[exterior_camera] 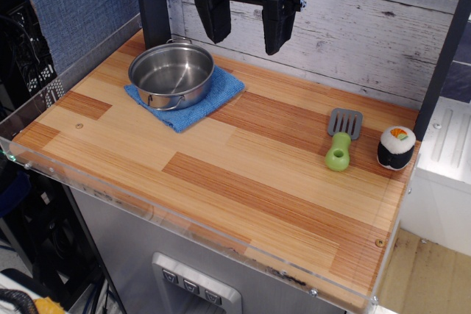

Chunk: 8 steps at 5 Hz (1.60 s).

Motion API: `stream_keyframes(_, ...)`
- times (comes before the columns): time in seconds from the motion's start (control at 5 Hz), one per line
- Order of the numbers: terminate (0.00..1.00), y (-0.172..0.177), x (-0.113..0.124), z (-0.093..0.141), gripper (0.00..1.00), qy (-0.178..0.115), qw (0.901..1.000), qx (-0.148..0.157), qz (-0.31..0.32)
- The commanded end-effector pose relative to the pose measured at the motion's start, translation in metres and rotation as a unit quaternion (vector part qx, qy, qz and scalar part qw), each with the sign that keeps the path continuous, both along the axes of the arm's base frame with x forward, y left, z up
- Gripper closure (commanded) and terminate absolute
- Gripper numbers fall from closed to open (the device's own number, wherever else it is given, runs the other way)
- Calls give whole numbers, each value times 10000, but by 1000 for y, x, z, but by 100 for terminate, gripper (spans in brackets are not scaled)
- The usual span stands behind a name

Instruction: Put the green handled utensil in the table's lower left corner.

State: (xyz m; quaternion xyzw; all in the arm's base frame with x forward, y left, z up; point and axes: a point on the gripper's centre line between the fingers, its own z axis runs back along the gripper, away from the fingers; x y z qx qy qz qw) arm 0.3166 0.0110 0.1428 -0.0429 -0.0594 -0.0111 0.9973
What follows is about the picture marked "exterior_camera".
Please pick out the grey spatula with green handle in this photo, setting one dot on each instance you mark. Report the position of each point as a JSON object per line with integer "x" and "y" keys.
{"x": 344, "y": 126}

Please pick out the steel pot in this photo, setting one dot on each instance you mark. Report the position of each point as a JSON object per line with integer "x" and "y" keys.
{"x": 172, "y": 76}

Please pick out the blue cloth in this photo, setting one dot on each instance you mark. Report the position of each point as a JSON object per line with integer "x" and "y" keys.
{"x": 224, "y": 87}

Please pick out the clear acrylic table guard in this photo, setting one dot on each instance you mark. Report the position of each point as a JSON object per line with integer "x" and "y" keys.
{"x": 243, "y": 196}

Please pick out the plush sushi roll toy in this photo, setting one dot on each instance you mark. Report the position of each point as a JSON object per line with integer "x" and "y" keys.
{"x": 396, "y": 147}

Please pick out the silver dispenser panel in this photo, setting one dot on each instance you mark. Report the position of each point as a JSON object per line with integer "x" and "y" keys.
{"x": 186, "y": 290}

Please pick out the white plastic cabinet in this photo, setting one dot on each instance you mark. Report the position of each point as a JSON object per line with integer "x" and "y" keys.
{"x": 437, "y": 203}

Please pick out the yellow object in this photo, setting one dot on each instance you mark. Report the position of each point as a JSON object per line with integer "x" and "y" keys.
{"x": 47, "y": 306}

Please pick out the dark grey left post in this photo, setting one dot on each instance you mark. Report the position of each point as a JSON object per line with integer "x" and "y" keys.
{"x": 155, "y": 22}

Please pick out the dark grey post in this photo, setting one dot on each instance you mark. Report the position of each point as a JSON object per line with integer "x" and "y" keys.
{"x": 155, "y": 22}
{"x": 448, "y": 51}

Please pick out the dark grey right post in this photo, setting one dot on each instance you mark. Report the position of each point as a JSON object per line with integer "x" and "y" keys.
{"x": 448, "y": 51}

